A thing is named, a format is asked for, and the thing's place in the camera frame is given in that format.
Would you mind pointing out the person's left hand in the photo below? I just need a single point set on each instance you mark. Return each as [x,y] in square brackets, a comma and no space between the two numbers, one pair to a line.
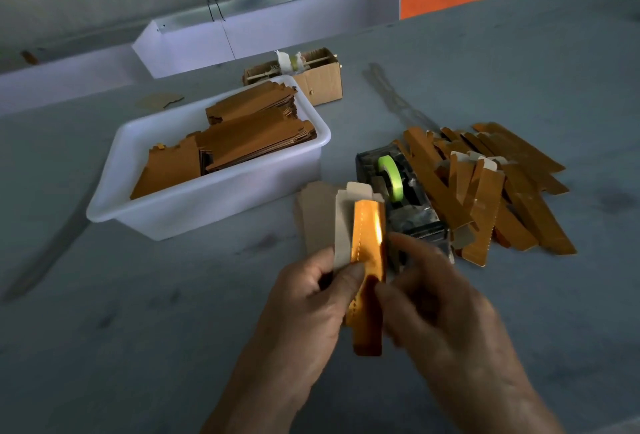
[300,324]

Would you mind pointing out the person's right hand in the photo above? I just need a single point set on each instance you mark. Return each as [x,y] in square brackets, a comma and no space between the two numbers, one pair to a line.
[450,334]

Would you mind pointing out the pile of beige blanks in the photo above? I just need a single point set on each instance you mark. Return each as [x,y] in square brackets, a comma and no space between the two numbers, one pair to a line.
[315,214]

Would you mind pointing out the gold carton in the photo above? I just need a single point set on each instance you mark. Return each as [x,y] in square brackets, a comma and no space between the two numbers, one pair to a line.
[367,234]

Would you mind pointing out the pile of gold boxes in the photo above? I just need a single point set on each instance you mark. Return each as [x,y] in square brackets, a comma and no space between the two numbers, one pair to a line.
[500,188]

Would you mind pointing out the gold cartons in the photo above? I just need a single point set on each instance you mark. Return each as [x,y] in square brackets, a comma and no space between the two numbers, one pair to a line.
[260,133]

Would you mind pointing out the person's right forearm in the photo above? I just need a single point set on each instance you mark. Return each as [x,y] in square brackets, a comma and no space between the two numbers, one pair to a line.
[515,419]

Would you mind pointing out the person's left forearm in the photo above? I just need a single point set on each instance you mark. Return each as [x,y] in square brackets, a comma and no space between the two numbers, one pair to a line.
[250,411]

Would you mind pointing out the black tape dispenser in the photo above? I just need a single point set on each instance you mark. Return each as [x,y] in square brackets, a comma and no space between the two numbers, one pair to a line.
[425,218]

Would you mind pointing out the white plastic bin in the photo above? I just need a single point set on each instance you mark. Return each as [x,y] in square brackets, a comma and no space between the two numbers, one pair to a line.
[210,208]

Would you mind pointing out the green tape roll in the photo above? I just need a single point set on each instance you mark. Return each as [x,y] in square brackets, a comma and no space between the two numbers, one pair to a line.
[393,178]

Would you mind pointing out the small cardboard box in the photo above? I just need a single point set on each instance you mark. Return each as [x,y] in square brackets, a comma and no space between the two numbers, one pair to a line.
[325,85]

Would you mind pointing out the long white tray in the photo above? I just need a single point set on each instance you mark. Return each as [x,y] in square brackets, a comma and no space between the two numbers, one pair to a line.
[65,78]
[315,18]

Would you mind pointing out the small brown object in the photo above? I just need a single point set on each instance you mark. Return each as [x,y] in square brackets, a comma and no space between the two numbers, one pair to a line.
[30,55]

